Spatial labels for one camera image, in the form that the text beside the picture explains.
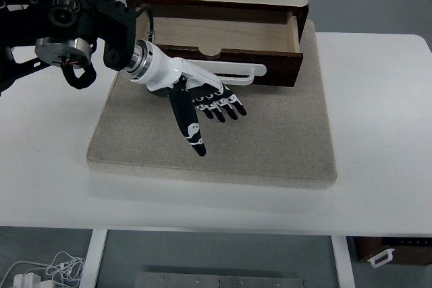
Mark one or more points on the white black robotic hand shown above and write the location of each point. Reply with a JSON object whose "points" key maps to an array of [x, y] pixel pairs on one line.
{"points": [[151, 67]]}

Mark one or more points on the dark wooden drawer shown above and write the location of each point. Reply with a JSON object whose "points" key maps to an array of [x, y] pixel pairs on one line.
{"points": [[277, 46]]}

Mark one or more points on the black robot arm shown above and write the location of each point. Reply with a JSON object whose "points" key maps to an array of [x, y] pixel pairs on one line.
{"points": [[36, 34]]}

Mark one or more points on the dark wooden drawer housing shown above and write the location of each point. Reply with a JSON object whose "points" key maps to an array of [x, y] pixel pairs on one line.
{"points": [[225, 11]]}

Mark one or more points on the beige fabric mat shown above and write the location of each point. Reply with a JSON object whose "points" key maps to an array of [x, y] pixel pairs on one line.
{"points": [[283, 141]]}

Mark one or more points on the white table leg right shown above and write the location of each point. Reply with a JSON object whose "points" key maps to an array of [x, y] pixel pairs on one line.
{"points": [[342, 262]]}

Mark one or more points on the white table leg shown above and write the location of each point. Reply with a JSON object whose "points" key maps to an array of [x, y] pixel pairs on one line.
{"points": [[342, 262], [93, 258]]}

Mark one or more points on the white table leg left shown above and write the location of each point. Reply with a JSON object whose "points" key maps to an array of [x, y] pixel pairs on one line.
{"points": [[93, 258]]}

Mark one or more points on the white power adapter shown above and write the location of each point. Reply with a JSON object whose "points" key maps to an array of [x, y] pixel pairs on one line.
{"points": [[29, 280]]}

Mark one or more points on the white drawer handle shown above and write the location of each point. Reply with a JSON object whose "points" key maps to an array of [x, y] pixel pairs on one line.
{"points": [[231, 73]]}

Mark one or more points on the brown box with white handle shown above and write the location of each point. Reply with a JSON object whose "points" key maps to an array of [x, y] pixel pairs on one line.
{"points": [[377, 251]]}

